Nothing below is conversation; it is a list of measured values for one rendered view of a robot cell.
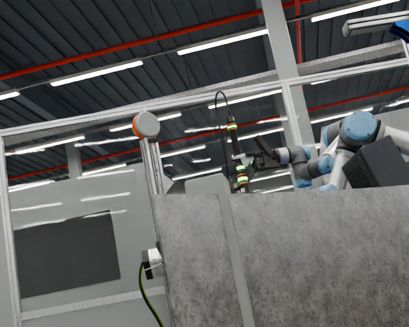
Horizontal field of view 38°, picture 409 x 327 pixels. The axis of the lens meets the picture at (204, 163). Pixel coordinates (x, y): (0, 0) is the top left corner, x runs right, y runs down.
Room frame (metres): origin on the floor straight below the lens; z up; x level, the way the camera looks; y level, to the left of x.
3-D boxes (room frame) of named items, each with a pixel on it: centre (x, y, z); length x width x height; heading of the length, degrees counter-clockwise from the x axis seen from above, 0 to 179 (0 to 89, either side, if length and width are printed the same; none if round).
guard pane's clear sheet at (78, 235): (3.32, -0.13, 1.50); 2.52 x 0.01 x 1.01; 92
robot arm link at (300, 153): (2.67, -0.43, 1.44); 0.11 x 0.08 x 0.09; 103
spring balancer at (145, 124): (3.17, 0.28, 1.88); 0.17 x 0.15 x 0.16; 92
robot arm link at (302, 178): (2.65, -0.44, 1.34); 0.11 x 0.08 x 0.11; 39
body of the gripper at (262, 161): (2.63, -0.27, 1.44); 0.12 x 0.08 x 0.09; 103
